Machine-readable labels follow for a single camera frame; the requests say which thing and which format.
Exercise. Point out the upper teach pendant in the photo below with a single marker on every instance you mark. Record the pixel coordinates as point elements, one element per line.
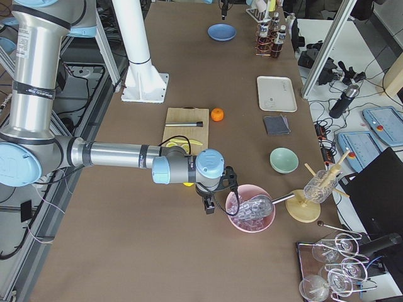
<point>386,122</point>

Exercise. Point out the orange mandarin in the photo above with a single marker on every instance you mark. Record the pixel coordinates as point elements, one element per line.
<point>217,114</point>

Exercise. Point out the front tea bottle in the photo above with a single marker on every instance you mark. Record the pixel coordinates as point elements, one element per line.
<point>278,41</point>

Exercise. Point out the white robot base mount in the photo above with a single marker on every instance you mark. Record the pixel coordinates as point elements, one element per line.
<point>143,83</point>

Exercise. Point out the black thermos bottle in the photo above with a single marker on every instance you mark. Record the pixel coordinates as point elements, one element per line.
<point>344,101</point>

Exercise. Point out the green bowl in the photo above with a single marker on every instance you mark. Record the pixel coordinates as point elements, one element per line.
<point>283,160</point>

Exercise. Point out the cream rabbit tray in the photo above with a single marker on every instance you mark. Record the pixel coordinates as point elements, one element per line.
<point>276,94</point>

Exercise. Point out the grey folded cloth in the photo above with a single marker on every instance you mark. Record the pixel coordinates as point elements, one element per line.
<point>276,125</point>

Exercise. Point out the wooden cutting board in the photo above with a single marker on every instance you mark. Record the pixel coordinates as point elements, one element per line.
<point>195,133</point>

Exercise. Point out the glass cup on stand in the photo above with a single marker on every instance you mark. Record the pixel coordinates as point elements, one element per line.
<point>320,187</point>

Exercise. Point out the pink ice bowl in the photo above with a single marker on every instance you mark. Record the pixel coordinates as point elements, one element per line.
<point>246,192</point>

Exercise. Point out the white wire cup rack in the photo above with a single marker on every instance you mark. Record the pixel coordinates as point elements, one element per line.
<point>261,10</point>

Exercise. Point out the steel ice scoop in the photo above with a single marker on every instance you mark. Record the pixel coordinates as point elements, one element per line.
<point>259,206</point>

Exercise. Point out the wine glass rack tray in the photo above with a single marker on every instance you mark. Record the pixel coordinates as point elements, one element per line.
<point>333,268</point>

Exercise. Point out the lower lemon half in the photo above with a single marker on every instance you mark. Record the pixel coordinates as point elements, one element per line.
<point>186,148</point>

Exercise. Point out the upper lemon half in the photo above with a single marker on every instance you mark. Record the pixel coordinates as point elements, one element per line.
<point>172,144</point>

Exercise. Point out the steel muddler black tip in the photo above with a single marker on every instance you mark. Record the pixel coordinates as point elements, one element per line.
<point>185,124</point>

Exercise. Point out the copper wire bottle rack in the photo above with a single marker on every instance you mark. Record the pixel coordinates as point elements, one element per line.
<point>272,37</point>

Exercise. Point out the blue round plate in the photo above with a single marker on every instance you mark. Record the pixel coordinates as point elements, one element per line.
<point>221,32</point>

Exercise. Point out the wooden cup stand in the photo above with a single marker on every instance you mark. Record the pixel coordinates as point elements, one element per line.
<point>302,209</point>

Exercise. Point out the aluminium frame post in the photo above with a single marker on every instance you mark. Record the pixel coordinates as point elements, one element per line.
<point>341,17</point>

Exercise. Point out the yellow plastic knife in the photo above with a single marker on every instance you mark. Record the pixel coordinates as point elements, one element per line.
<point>182,141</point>

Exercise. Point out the teach pendant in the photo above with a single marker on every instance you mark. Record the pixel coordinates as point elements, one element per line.
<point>386,122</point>
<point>363,148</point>

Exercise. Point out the right tea bottle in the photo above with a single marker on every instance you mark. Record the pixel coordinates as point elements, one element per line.
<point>263,41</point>

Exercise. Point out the lemon half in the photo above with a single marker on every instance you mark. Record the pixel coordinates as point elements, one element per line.
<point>186,148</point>
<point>172,144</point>

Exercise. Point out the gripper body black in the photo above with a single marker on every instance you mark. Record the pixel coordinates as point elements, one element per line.
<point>224,6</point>
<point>205,194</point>

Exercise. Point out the lower teach pendant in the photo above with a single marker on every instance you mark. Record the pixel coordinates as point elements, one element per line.
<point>363,148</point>

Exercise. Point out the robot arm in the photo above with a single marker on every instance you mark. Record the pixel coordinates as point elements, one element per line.
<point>29,150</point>

